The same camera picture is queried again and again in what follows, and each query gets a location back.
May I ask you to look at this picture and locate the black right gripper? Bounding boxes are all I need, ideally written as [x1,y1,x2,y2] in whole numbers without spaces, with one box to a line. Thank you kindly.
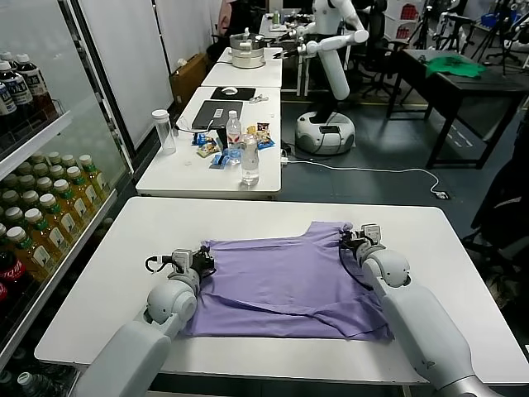
[338,229,367,251]

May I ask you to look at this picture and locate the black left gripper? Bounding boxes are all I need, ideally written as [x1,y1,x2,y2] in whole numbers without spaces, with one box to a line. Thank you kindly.
[190,244,217,277]

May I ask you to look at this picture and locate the purple t-shirt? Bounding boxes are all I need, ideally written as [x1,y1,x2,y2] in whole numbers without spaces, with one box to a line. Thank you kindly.
[181,221,396,343]

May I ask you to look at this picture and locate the clear unlabeled water bottle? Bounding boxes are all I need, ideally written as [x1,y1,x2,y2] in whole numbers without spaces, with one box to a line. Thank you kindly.
[239,132,260,186]

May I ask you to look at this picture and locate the tan snack packet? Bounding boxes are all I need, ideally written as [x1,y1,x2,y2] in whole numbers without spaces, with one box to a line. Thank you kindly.
[196,139,219,158]

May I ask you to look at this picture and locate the red label water bottle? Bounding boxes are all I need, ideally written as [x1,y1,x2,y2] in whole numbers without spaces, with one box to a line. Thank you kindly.
[225,109,243,160]

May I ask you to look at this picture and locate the clear tumbler white lid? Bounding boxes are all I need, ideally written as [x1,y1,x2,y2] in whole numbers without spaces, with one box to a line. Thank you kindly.
[150,108,177,155]

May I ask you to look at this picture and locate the black laptop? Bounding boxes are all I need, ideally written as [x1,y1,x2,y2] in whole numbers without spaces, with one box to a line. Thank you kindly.
[190,99,244,132]

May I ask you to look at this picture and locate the black mouse pad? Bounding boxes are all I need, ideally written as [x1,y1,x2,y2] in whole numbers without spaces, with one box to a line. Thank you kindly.
[209,85,256,100]

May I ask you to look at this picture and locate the white wheeled humanoid robot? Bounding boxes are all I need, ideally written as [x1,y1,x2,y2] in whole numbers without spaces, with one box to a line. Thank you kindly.
[293,0,355,155]

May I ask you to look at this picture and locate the black armrest chair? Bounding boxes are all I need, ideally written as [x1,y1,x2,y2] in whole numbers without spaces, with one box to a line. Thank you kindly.
[461,119,529,309]

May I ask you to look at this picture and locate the brown cardboard box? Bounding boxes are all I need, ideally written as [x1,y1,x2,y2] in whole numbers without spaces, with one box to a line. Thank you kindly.
[168,52,209,109]

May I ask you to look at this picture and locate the silver steamer pot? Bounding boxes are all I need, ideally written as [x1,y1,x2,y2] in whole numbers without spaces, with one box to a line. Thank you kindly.
[228,26,267,69]

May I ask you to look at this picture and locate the green cloth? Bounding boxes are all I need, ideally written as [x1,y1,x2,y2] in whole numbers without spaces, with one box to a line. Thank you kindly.
[424,54,486,79]

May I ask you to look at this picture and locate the white fridge shelf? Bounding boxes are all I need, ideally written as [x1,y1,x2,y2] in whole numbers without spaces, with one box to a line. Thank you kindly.
[0,109,75,182]

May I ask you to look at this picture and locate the black table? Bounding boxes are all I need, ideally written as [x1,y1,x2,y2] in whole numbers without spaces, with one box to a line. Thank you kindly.
[387,47,529,170]

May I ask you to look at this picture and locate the black office chair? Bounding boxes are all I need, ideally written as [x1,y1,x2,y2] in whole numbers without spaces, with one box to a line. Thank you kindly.
[350,0,409,99]

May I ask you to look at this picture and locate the black tripod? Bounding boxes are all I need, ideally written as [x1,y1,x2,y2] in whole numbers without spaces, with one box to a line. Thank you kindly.
[407,4,434,50]
[469,0,522,75]

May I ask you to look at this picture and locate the green cap clear bottle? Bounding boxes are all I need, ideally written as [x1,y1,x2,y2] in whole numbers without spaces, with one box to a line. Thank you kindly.
[15,370,62,397]

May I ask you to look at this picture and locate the person in pink top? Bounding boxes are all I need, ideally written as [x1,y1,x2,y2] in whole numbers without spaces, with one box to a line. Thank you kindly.
[217,0,236,39]

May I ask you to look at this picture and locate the white shelf red boxes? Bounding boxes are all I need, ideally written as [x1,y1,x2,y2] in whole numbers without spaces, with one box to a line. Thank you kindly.
[385,0,428,41]

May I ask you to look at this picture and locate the blue plastic bin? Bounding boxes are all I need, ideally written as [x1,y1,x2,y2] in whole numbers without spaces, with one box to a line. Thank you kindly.
[474,12,512,30]

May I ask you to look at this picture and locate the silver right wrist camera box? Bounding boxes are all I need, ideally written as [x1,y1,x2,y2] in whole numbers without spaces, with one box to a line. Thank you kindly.
[360,224,381,245]

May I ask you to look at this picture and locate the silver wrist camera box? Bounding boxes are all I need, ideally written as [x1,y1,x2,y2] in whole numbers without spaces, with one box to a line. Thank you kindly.
[360,224,381,245]
[170,248,193,276]

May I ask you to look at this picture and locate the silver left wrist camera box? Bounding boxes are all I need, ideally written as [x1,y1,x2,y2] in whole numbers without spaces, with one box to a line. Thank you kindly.
[170,248,193,276]

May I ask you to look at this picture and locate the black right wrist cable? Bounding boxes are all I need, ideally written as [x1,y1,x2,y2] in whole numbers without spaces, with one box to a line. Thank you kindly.
[338,243,375,290]

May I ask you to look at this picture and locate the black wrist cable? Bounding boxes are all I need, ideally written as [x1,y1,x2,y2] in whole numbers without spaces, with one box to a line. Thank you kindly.
[144,255,174,274]
[338,243,375,290]

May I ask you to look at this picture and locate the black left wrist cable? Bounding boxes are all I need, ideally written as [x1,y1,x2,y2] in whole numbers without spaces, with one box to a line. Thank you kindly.
[144,255,174,274]

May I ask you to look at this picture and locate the white floor cable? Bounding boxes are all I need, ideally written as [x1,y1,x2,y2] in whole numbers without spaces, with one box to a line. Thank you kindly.
[284,157,441,194]

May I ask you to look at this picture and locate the black fridge door frame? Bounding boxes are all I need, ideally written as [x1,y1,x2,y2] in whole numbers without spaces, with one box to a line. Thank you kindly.
[56,0,136,175]

